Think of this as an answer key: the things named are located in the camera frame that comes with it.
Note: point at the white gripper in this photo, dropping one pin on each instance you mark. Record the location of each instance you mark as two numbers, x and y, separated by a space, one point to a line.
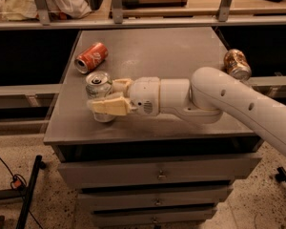
145 94

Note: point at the white 7up can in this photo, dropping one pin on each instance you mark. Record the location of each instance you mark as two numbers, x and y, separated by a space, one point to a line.
99 84

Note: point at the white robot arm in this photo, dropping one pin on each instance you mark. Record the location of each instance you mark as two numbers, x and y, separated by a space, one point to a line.
201 99

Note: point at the orange soda can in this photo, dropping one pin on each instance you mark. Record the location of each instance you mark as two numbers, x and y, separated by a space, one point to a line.
91 58

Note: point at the brown soda can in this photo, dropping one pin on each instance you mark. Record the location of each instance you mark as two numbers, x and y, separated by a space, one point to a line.
236 65

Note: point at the grey drawer cabinet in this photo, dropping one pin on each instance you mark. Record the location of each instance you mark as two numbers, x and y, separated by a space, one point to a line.
76 136

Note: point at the white cloth on shelf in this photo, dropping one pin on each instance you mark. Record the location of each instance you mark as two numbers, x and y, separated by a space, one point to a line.
18 10

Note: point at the middle grey drawer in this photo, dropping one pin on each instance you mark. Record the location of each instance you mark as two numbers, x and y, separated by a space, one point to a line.
155 198

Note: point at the grey drawer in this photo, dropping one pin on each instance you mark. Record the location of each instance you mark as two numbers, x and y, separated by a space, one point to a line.
158 170
153 216
155 198

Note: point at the top grey drawer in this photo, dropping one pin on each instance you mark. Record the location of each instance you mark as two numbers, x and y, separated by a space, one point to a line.
158 170

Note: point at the bottom grey drawer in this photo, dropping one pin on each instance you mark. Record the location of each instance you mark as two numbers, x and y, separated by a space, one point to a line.
153 216

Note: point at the black stand leg left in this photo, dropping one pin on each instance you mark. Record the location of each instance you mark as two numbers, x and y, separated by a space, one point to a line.
19 188

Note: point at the black stand leg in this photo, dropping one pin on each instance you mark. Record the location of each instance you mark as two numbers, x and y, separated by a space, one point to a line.
280 175
19 188

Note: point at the black stand leg right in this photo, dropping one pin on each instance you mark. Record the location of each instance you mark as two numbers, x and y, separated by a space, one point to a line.
280 175

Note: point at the grey metal bracket middle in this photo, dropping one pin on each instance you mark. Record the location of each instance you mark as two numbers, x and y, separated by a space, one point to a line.
117 11

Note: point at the grey metal bracket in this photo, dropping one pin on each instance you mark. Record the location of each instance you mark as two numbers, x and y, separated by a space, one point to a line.
223 10
117 11
43 12

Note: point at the grey metal bracket left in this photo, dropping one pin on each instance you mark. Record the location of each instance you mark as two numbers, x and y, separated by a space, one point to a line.
43 12

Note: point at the grey metal bracket right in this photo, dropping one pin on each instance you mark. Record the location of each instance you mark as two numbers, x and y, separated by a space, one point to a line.
223 10

